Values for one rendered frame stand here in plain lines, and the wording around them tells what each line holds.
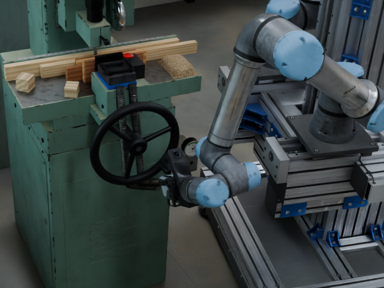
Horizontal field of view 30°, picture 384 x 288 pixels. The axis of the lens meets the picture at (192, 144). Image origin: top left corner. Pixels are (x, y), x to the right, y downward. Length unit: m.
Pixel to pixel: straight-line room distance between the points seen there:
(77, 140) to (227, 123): 0.55
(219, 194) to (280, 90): 0.89
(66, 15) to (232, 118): 0.70
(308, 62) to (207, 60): 2.71
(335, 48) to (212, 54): 2.23
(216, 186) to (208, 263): 1.12
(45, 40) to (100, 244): 0.74
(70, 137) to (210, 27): 2.76
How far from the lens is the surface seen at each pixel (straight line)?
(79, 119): 2.26
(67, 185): 2.38
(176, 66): 2.36
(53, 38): 2.50
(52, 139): 2.26
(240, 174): 1.94
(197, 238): 3.07
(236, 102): 1.95
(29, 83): 2.24
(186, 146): 2.40
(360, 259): 2.79
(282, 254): 2.73
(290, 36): 1.77
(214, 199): 1.88
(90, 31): 2.27
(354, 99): 2.02
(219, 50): 4.61
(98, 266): 2.66
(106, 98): 2.14
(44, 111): 2.20
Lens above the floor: 2.01
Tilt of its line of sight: 33 degrees down
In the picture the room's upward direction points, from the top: 4 degrees clockwise
